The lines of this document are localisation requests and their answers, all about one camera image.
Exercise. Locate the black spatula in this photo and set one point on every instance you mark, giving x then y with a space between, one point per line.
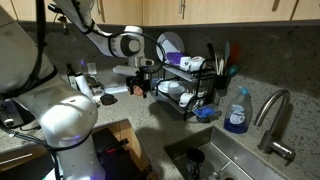
210 55

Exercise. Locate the blue sponge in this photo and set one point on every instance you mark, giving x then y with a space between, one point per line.
204 112

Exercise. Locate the black mug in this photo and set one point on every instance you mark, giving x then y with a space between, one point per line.
194 161

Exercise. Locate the blue dish soap bottle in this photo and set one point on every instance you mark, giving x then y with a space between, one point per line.
238 115

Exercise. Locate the plain white mug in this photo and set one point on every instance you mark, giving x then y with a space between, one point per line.
185 61

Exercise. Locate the steel gooseneck faucet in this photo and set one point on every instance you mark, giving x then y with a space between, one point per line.
271 143

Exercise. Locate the black two-tier drying rack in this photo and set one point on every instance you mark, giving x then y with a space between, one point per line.
200 80

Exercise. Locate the white plates stack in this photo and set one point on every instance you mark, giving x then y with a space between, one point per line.
162 88

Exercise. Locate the white cylindrical bottle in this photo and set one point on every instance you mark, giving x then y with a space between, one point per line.
83 85

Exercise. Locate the wooden base cabinet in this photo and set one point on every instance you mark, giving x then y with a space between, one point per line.
135 141

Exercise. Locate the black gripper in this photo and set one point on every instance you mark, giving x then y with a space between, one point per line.
138 81

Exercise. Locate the small teal utensil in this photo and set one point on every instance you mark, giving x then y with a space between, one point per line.
232 70

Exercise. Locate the red spatula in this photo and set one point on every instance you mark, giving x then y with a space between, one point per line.
234 53

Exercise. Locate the white paper sheet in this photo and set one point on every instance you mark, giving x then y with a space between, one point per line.
115 89

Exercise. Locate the white utensils bundle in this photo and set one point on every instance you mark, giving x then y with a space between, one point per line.
219 65

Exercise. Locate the large white plate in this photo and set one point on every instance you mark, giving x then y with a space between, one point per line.
168 43

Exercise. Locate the stainless steel sink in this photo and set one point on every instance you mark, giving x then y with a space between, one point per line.
240 156

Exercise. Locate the wooden wall cabinet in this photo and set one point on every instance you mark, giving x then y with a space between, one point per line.
233 10

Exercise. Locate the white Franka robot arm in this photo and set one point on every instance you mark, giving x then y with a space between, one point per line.
66 116

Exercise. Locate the white cup with red print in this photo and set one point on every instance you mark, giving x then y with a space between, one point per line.
196 63

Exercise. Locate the teal spatula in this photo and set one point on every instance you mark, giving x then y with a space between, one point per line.
226 51

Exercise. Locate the black stand with red clamps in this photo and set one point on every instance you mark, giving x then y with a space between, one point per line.
116 156

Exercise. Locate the white mug lying sideways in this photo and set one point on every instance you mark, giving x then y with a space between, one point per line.
186 100

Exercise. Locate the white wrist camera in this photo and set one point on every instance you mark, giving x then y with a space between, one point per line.
126 70

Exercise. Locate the black utensil holder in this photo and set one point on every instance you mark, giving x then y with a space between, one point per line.
221 82

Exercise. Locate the purple bowl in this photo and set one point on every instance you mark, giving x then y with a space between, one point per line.
174 58

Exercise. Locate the white wall outlet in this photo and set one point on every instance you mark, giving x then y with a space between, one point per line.
92 69

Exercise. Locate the dark slim bottle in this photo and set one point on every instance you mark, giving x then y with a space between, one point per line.
71 78

